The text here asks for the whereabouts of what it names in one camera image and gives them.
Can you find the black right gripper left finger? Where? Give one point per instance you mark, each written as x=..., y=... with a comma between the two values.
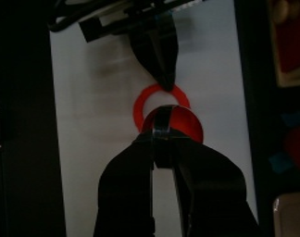
x=123, y=191

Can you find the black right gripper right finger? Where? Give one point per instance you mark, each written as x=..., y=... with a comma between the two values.
x=214, y=191

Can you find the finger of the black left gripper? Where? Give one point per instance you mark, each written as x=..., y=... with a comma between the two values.
x=146, y=46
x=169, y=49

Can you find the red dough disc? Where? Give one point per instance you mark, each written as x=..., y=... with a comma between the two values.
x=185, y=123

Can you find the round metal dough cutter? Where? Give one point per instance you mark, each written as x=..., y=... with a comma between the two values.
x=161, y=123

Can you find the wooden drawer box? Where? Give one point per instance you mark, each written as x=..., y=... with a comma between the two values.
x=292, y=46

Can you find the beige plastic tray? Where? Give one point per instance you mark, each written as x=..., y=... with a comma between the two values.
x=292, y=216

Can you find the white cutting board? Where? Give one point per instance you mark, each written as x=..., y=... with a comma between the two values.
x=94, y=123

